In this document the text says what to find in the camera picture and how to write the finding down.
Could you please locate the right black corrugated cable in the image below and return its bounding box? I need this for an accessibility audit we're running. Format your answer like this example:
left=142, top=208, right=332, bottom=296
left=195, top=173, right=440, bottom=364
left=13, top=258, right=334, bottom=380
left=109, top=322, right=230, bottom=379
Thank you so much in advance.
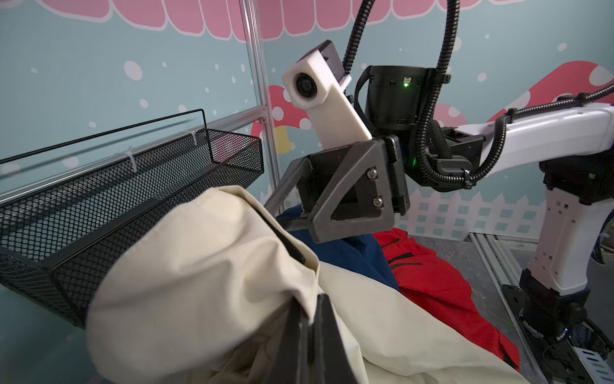
left=341, top=0, right=614, bottom=190

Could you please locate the red jacket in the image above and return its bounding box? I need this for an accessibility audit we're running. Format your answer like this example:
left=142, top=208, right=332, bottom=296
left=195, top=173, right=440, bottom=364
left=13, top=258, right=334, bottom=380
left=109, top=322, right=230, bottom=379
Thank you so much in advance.
left=374, top=229, right=521, bottom=371

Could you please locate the cream beige jacket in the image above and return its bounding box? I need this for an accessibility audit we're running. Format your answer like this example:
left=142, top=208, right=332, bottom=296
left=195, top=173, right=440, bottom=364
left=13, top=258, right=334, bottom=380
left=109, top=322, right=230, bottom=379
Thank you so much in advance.
left=86, top=186, right=524, bottom=383

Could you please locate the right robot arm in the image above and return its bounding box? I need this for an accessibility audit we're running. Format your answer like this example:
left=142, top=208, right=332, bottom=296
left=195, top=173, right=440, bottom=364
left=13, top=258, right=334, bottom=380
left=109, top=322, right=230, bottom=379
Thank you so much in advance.
left=266, top=55, right=613, bottom=371

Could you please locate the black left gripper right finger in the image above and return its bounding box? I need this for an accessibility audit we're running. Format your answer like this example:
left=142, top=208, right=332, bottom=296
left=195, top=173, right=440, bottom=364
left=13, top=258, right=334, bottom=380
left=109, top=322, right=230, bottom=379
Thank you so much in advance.
left=313, top=294, right=358, bottom=384

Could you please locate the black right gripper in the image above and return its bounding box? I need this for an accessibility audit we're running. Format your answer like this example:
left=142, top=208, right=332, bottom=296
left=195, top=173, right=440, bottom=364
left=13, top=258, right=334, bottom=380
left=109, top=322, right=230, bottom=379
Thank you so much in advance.
left=265, top=135, right=410, bottom=243

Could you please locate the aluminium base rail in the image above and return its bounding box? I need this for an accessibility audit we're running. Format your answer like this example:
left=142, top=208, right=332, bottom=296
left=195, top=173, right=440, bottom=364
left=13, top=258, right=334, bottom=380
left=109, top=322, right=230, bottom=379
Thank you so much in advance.
left=468, top=234, right=613, bottom=383

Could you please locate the navy blue jacket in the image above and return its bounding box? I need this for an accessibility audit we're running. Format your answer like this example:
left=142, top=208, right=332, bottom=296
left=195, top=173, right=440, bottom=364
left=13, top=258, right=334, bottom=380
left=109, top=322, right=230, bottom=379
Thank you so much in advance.
left=290, top=230, right=399, bottom=291

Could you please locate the black wire mesh basket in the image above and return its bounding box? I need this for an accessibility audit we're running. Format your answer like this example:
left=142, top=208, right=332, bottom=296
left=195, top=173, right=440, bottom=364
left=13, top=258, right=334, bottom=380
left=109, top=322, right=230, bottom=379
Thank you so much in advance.
left=1, top=107, right=265, bottom=327

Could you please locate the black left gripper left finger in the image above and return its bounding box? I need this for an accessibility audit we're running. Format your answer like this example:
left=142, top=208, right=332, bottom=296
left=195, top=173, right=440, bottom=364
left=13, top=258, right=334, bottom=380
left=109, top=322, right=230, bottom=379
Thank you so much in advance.
left=265, top=299, right=310, bottom=384

